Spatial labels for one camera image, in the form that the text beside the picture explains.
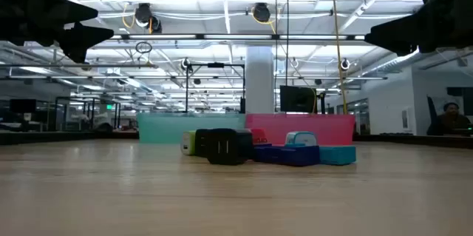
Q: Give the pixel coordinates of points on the black monitor on stand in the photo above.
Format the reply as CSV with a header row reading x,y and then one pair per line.
x,y
297,99

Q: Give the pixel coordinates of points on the teal translucent plastic bin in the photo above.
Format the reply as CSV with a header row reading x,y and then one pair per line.
x,y
162,128

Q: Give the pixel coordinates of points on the light blue charging adapter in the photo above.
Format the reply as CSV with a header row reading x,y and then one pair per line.
x,y
301,139

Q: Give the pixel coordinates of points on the black charging adapter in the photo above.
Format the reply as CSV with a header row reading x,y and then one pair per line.
x,y
201,143
229,147

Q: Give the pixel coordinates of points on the long ceiling light bar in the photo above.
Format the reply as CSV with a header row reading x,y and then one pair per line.
x,y
236,37

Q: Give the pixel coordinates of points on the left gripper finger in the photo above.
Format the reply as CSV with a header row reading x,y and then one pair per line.
x,y
77,11
85,38

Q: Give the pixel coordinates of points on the pink translucent plastic bin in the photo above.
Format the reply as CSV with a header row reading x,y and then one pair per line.
x,y
332,128

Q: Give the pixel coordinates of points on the black aluminium table frame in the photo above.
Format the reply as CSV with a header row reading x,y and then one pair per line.
x,y
55,138

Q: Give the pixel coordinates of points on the white building pillar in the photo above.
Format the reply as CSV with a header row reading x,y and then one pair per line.
x,y
259,80

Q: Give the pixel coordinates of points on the green white charging adapter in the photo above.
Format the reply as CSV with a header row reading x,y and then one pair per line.
x,y
187,143

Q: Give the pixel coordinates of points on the small dark monitor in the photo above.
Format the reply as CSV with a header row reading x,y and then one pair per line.
x,y
22,106

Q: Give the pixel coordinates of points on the navy blue digital watch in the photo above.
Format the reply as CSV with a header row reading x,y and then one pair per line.
x,y
288,155

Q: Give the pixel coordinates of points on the person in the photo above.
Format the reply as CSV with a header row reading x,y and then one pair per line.
x,y
451,121

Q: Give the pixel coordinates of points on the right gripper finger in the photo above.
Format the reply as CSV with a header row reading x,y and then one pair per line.
x,y
391,41
425,25

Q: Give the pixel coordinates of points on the red charging adapter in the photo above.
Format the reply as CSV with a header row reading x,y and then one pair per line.
x,y
258,135

